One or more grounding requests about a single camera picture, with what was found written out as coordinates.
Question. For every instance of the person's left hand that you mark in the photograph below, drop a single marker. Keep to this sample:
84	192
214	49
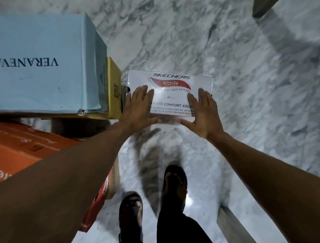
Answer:
137	112

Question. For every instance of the person's right hand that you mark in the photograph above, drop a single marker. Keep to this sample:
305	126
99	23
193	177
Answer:
206	117

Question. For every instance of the yellow shoebox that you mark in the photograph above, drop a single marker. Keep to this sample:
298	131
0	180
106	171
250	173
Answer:
114	87

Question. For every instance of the white Skechers ArchFit shoe box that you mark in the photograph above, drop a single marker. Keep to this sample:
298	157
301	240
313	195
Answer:
172	82

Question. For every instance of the brown cardboard shoe box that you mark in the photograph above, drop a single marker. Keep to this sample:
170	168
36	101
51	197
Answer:
115	180

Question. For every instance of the red Nike shoe box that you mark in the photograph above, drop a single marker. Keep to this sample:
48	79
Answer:
100	202

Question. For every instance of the light blue Veranevada box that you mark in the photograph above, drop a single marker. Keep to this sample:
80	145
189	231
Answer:
45	62

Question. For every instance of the orange Dr.Osha shoe box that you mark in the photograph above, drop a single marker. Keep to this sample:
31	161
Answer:
25	145

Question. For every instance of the person's left forearm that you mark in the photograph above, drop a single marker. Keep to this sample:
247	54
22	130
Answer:
50	187

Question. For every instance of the person's right forearm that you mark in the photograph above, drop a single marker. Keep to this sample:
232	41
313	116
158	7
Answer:
275	180

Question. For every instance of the person's right foot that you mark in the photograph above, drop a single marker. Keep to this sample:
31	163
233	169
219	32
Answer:
175	184

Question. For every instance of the person's foot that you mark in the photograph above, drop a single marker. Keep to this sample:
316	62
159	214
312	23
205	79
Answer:
175	184
137	207

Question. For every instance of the person's left foot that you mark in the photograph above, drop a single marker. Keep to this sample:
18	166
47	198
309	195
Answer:
137	207

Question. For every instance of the black sandal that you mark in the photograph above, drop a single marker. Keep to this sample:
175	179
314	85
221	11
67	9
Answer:
128	197
175	169

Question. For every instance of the black trousers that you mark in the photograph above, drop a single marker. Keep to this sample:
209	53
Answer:
180	226

